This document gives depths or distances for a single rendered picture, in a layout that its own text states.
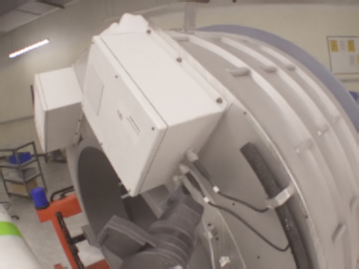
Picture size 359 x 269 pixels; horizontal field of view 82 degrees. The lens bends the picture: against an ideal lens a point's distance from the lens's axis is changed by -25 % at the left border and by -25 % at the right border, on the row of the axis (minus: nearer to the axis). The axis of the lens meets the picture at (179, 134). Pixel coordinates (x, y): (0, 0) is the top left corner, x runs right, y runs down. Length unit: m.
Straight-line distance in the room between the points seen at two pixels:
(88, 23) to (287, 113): 6.59
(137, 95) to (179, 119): 0.06
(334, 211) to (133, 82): 0.41
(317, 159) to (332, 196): 0.08
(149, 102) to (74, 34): 6.74
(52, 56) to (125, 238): 7.23
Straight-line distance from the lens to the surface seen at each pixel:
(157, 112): 0.35
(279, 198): 0.36
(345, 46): 6.59
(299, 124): 0.48
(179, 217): 0.38
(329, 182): 0.49
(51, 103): 0.91
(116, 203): 1.31
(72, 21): 7.21
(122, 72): 0.40
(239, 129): 0.40
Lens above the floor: 1.71
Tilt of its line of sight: 13 degrees down
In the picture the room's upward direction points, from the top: 8 degrees counter-clockwise
